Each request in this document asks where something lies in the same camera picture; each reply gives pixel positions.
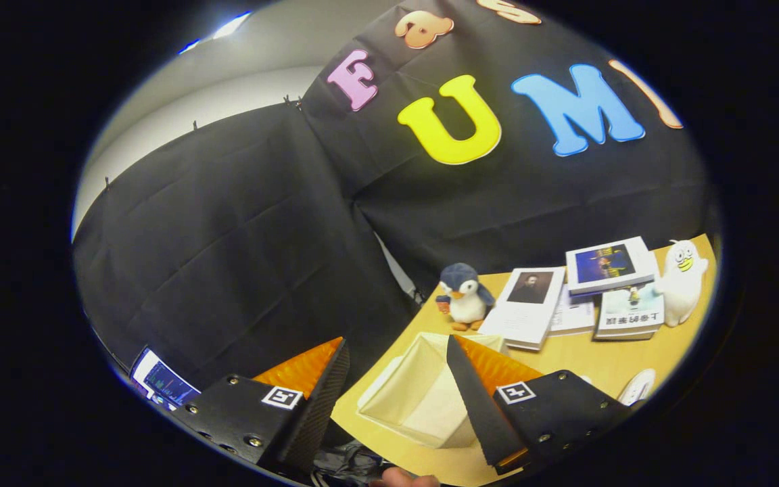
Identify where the large ceiling light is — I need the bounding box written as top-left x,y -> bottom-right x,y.
176,10 -> 255,55

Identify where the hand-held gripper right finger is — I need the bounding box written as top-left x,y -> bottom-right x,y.
446,334 -> 634,476

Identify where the thick book with teal cover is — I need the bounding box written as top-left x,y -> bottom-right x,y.
594,281 -> 666,341

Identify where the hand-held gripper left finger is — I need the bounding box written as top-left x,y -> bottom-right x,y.
172,337 -> 351,474

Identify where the white canvas shoe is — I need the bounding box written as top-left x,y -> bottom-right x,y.
616,368 -> 657,408

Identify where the black plastic bag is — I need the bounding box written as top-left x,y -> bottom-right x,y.
312,440 -> 390,484

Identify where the computer monitor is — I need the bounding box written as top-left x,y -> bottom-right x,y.
129,346 -> 202,412

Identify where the white duck plush toy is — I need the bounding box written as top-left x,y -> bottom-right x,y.
653,239 -> 709,328

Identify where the plain white book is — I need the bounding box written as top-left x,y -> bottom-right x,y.
548,284 -> 596,338

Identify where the navy penguin plush toy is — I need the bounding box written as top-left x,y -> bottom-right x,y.
435,262 -> 496,332

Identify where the book with blue photo cover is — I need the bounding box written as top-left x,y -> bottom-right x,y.
565,235 -> 657,297

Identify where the white book with portrait cover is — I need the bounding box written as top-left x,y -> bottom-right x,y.
479,266 -> 567,352

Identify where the beige fabric storage box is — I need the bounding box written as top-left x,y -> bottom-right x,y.
357,331 -> 509,450

